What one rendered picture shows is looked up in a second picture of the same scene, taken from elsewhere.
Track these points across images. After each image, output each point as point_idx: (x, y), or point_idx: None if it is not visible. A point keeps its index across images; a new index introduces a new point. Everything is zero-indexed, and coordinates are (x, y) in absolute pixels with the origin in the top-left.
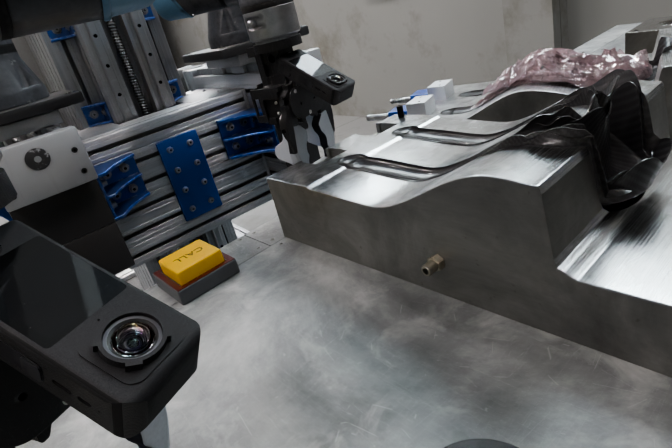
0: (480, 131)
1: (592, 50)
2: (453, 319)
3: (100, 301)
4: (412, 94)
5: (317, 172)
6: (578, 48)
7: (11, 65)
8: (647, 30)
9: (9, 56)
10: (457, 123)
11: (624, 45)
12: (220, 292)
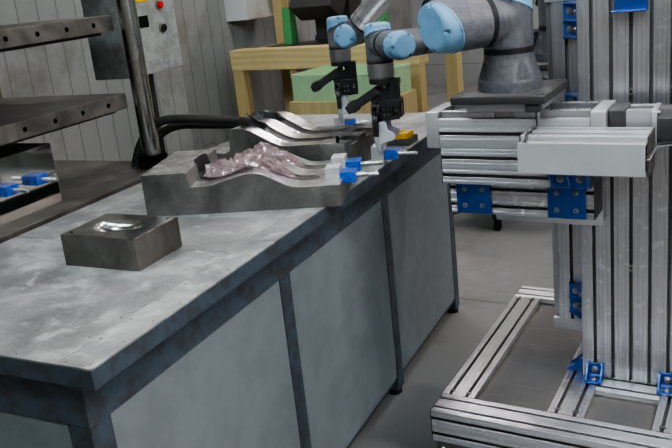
0: (293, 142)
1: (185, 282)
2: None
3: (320, 79)
4: (355, 167)
5: (355, 126)
6: (196, 292)
7: (539, 38)
8: (161, 216)
9: (541, 33)
10: (304, 143)
11: (149, 286)
12: None
